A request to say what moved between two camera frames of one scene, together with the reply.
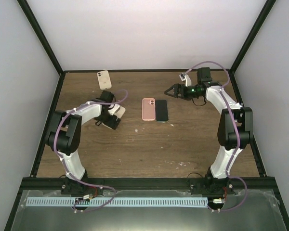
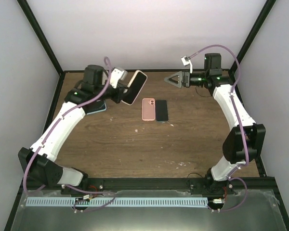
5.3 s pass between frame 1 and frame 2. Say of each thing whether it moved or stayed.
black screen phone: stayed
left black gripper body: moved
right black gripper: moved
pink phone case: stayed
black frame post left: stayed
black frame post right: stayed
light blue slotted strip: stayed
